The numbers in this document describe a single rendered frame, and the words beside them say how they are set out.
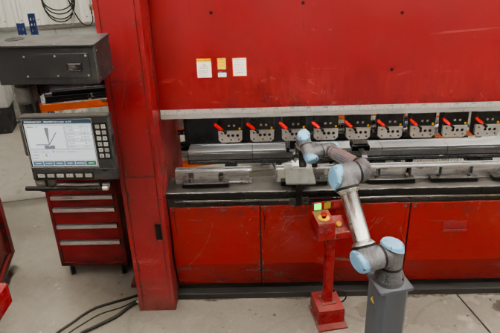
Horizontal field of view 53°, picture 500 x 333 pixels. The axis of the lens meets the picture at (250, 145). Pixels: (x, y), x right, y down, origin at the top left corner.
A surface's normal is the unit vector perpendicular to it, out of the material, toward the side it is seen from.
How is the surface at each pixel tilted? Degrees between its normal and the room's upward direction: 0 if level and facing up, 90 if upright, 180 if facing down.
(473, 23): 90
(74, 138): 90
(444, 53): 90
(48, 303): 0
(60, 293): 0
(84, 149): 90
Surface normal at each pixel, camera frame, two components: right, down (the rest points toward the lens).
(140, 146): 0.00, 0.41
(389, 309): 0.21, 0.40
